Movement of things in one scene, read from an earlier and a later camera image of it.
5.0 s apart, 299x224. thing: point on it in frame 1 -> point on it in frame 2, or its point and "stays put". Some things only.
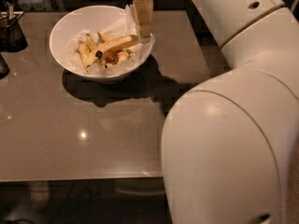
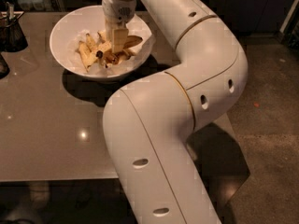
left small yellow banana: x=85 y=55 stays put
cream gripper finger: x=144 y=13 -> x=120 y=37
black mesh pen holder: x=12 y=38 stays put
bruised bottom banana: x=115 y=55 stays put
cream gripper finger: x=134 y=15 -> x=108 y=33
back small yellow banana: x=105 y=37 stays put
